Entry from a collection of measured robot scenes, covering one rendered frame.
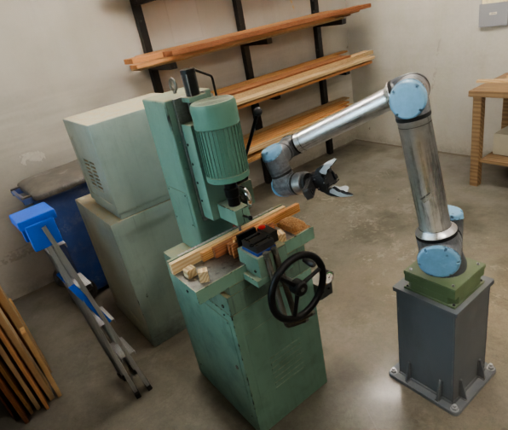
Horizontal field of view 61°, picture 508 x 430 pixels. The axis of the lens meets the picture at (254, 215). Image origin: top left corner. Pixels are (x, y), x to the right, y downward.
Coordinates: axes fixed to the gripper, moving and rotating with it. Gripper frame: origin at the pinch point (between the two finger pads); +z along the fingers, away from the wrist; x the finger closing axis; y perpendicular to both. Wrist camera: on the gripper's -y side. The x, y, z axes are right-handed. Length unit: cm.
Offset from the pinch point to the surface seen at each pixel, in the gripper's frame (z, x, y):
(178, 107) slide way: -49, -49, -13
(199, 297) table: -39, 13, -55
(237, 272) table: -36, 15, -37
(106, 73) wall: -241, -93, 71
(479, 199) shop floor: -62, 140, 213
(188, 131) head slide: -47, -39, -17
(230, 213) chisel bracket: -44.5, -2.4, -21.0
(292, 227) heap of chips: -33.6, 16.9, -4.3
